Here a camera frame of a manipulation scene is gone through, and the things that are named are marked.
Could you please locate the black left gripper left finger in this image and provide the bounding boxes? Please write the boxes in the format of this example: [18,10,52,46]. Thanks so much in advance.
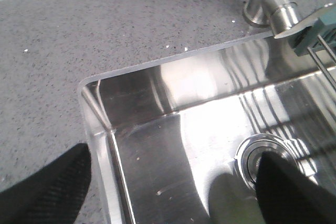
[1,143,91,223]

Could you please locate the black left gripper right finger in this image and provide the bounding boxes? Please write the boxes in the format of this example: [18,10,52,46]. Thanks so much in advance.
[255,152,335,223]

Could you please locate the teal roll-up drying rack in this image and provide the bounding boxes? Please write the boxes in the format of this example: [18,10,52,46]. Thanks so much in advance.
[290,4,335,89]

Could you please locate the round steel sink drain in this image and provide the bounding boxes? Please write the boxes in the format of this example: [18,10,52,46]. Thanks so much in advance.
[233,133,318,190]

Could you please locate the stainless steel sink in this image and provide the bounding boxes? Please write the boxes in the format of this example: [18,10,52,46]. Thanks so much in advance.
[78,37,335,223]

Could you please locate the stainless steel faucet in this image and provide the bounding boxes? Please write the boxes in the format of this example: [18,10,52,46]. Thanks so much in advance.
[243,0,335,39]

